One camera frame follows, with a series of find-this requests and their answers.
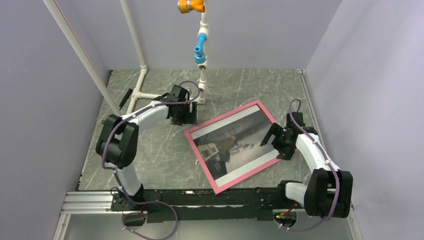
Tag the aluminium extrusion rail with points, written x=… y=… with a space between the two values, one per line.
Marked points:
x=105 y=202

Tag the pink wooden picture frame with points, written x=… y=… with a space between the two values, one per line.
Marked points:
x=198 y=152

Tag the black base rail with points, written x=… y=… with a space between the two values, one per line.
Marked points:
x=160 y=205

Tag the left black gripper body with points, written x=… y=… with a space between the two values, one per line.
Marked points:
x=183 y=116

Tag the orange nozzle fitting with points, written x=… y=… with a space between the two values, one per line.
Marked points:
x=186 y=6

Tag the white PVC pipe stand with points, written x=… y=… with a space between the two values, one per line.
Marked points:
x=137 y=93

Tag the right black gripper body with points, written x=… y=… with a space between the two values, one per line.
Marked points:
x=285 y=147

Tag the blue nozzle fitting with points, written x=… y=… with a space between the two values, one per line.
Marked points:
x=199 y=52

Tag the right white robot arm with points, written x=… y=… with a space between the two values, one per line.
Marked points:
x=329 y=190

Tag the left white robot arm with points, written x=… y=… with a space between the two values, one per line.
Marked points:
x=118 y=141

